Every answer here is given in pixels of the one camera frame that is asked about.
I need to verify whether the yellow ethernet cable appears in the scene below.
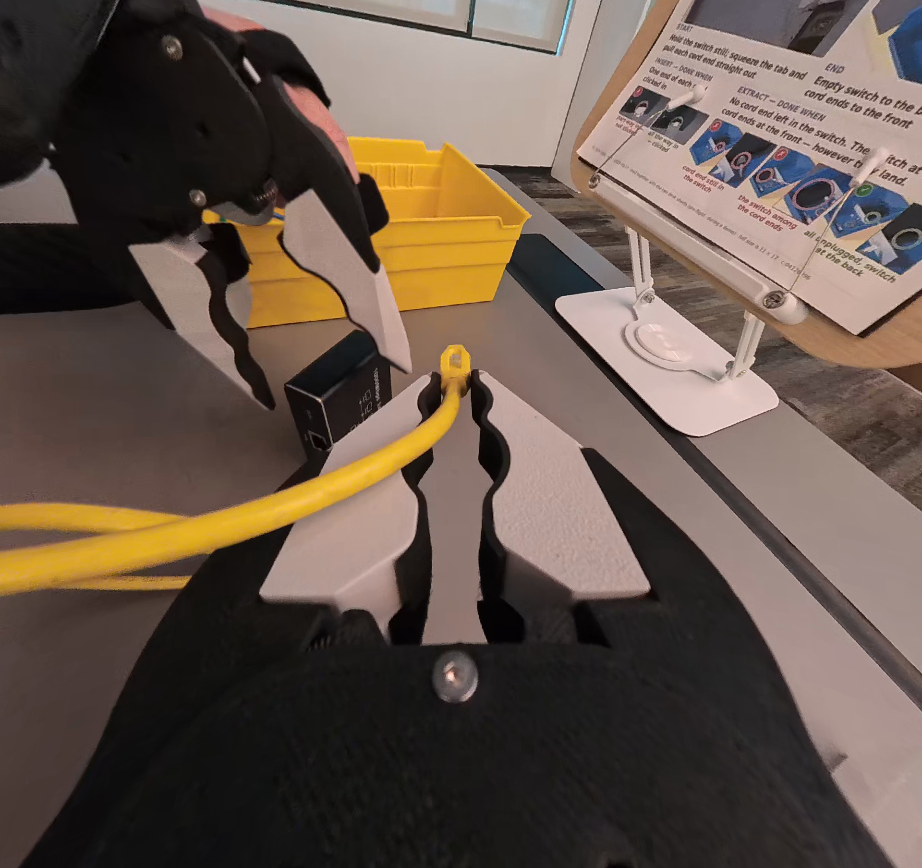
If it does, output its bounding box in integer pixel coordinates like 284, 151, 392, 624
0, 344, 474, 595

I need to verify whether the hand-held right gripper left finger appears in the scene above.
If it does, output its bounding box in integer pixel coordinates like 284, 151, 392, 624
259, 371, 440, 644

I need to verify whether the yellow plastic bin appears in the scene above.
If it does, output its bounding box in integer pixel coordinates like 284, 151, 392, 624
204, 135, 533, 330

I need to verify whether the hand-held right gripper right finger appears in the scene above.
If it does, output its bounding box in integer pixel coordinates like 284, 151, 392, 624
470, 368, 653, 606

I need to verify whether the person's left hand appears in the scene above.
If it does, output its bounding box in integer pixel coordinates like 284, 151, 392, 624
283, 81, 360, 183

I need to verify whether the black mesh wrist pad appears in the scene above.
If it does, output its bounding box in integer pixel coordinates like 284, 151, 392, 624
0, 221, 174, 316

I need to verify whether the black ethernet switch box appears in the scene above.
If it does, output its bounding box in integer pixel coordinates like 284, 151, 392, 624
283, 330, 394, 462

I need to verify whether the white document stand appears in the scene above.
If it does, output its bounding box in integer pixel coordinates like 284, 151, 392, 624
555, 225, 780, 438

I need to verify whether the wooden document board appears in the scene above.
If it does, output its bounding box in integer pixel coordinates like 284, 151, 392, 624
569, 0, 922, 369

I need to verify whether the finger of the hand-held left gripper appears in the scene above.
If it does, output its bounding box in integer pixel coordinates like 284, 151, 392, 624
277, 187, 413, 374
128, 234, 278, 411

